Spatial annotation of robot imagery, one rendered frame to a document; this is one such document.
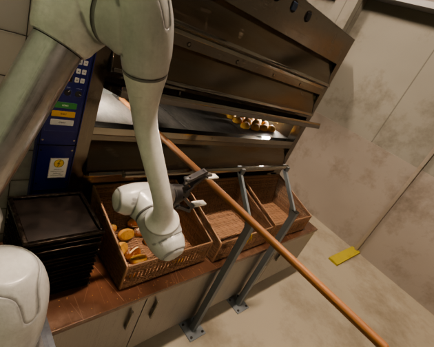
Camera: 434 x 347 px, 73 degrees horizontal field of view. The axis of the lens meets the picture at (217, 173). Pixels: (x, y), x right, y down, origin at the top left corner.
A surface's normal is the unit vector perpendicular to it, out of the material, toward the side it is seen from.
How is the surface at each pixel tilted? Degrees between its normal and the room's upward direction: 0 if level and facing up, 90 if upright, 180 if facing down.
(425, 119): 90
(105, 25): 109
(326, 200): 90
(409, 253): 90
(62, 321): 0
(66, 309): 0
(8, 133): 74
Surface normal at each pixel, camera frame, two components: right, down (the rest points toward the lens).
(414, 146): -0.71, 0.02
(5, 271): 0.47, -0.78
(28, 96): 0.50, 0.29
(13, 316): 0.71, 0.25
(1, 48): 0.61, 0.56
